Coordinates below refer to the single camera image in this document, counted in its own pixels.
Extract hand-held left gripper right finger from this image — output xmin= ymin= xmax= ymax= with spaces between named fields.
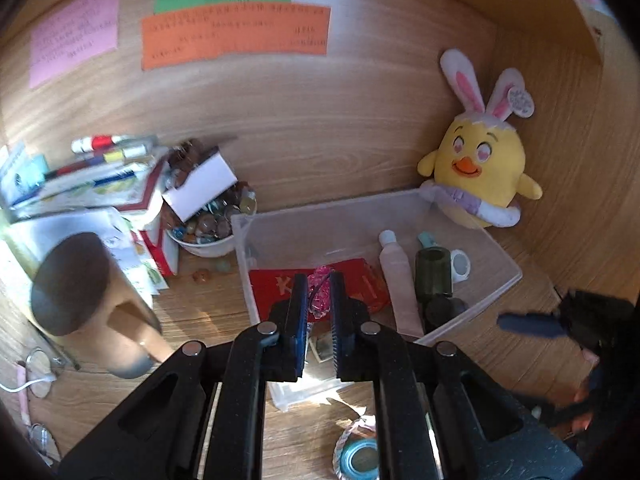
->
xmin=327 ymin=271 xmax=583 ymax=480

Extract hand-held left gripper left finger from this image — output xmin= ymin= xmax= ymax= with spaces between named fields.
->
xmin=57 ymin=272 xmax=311 ymax=480

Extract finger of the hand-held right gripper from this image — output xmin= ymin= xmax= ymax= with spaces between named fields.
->
xmin=497 ymin=312 xmax=567 ymax=339

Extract pink candy wrapper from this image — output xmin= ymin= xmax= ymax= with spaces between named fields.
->
xmin=306 ymin=266 xmax=335 ymax=322

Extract red packet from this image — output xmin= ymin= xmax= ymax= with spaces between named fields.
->
xmin=248 ymin=258 xmax=392 ymax=323

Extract pink tube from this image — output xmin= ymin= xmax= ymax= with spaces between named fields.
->
xmin=378 ymin=230 xmax=425 ymax=338

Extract clear plastic bin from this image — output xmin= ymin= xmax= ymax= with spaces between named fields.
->
xmin=230 ymin=189 xmax=523 ymax=411

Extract small white cup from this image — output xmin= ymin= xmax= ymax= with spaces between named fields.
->
xmin=450 ymin=249 xmax=472 ymax=283

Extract dark green bottle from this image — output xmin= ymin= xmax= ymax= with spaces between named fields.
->
xmin=414 ymin=246 xmax=453 ymax=303

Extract blue tape roll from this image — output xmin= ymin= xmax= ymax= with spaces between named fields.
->
xmin=332 ymin=415 xmax=381 ymax=480

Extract white bowl of beads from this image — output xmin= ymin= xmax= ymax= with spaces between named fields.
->
xmin=166 ymin=207 xmax=237 ymax=258

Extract teal tape roll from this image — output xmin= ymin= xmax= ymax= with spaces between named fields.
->
xmin=340 ymin=437 xmax=381 ymax=479

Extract red and white carton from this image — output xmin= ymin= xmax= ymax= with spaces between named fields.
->
xmin=132 ymin=210 xmax=181 ymax=277

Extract white cardboard box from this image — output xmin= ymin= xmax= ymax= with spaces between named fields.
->
xmin=161 ymin=152 xmax=238 ymax=222

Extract yellow chick plush toy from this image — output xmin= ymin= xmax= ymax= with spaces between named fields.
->
xmin=417 ymin=49 xmax=543 ymax=231

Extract white leaflets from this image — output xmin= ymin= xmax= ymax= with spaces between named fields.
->
xmin=100 ymin=207 xmax=171 ymax=296

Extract brown mug with dark lid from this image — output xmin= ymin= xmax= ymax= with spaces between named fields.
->
xmin=30 ymin=232 xmax=173 ymax=380

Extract stack of books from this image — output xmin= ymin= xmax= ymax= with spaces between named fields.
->
xmin=0 ymin=160 xmax=168 ymax=222

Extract red and white marker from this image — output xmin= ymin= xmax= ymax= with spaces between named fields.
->
xmin=71 ymin=134 xmax=126 ymax=155

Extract orange paper note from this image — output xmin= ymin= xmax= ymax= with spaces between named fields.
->
xmin=141 ymin=2 xmax=332 ymax=71

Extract teal box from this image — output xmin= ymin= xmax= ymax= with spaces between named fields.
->
xmin=0 ymin=142 xmax=49 ymax=206

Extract pink paper note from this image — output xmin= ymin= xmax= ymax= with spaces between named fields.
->
xmin=29 ymin=0 xmax=121 ymax=90

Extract brown beaded bracelet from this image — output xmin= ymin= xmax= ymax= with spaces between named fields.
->
xmin=167 ymin=139 xmax=221 ymax=181

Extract wire-rimmed glasses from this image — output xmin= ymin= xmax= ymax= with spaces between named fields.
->
xmin=25 ymin=347 xmax=63 ymax=400

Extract white cable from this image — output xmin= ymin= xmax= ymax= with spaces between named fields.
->
xmin=0 ymin=374 xmax=57 ymax=393

